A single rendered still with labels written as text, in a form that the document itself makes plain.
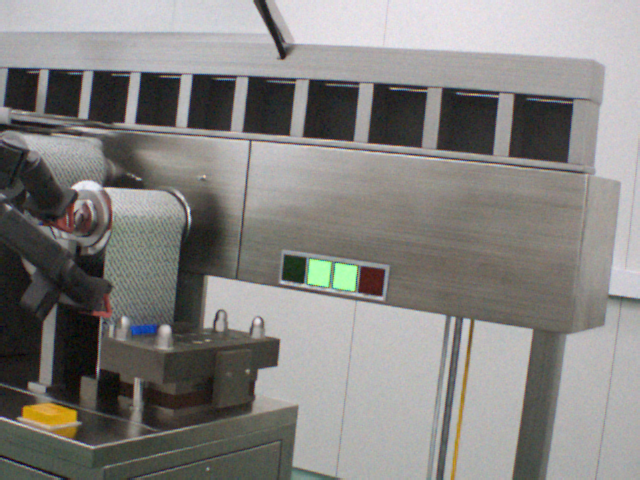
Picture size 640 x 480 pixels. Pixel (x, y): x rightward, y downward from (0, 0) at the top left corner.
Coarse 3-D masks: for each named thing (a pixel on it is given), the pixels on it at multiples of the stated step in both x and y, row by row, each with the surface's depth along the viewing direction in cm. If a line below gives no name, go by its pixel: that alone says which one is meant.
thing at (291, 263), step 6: (288, 258) 233; (294, 258) 232; (300, 258) 231; (288, 264) 233; (294, 264) 232; (300, 264) 231; (288, 270) 233; (294, 270) 232; (300, 270) 231; (288, 276) 233; (294, 276) 232; (300, 276) 231; (300, 282) 231
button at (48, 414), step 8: (24, 408) 191; (32, 408) 191; (40, 408) 191; (48, 408) 192; (56, 408) 193; (64, 408) 194; (24, 416) 191; (32, 416) 190; (40, 416) 189; (48, 416) 188; (56, 416) 189; (64, 416) 191; (72, 416) 193; (48, 424) 188; (56, 424) 189; (64, 424) 191
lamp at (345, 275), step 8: (336, 264) 227; (344, 264) 226; (336, 272) 227; (344, 272) 226; (352, 272) 225; (336, 280) 227; (344, 280) 226; (352, 280) 225; (344, 288) 226; (352, 288) 225
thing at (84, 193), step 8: (80, 192) 219; (88, 192) 218; (96, 200) 217; (96, 208) 216; (104, 208) 216; (104, 216) 216; (96, 224) 216; (104, 224) 216; (96, 232) 216; (80, 240) 219; (88, 240) 218; (96, 240) 217
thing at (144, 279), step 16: (112, 256) 218; (128, 256) 222; (144, 256) 227; (160, 256) 231; (176, 256) 236; (112, 272) 219; (128, 272) 223; (144, 272) 227; (160, 272) 232; (176, 272) 237; (112, 288) 219; (128, 288) 223; (144, 288) 228; (160, 288) 233; (112, 304) 220; (128, 304) 224; (144, 304) 229; (160, 304) 233; (112, 320) 220; (144, 320) 229; (160, 320) 234
